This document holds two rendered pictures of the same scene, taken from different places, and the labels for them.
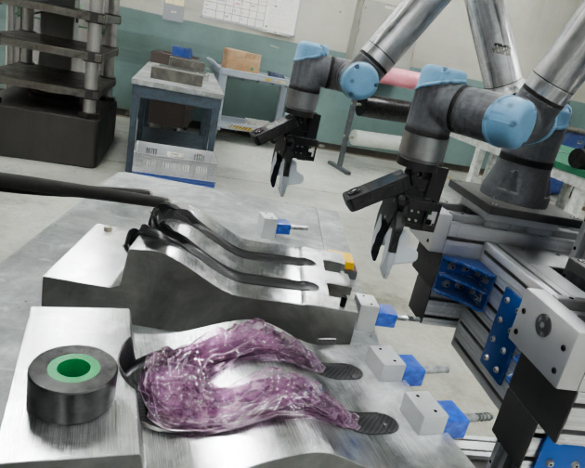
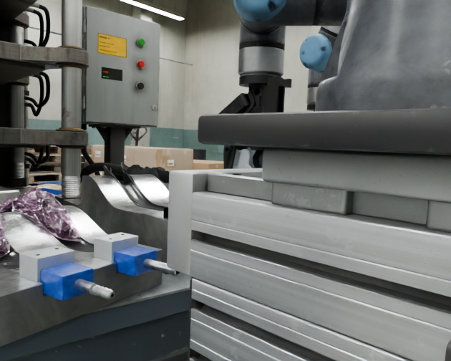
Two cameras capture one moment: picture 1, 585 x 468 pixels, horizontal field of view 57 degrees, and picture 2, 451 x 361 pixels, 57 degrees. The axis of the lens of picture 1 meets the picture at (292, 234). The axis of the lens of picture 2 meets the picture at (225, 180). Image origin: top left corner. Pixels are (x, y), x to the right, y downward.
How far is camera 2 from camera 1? 0.91 m
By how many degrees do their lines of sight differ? 55
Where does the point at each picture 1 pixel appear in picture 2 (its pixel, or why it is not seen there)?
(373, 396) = not seen: hidden behind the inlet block
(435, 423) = (28, 265)
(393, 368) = (101, 243)
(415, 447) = not seen: outside the picture
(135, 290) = (84, 206)
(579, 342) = (171, 186)
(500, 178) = not seen: outside the picture
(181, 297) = (97, 210)
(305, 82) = (313, 78)
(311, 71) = not seen: hidden behind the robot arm
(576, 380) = (182, 253)
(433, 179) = (265, 92)
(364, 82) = (312, 49)
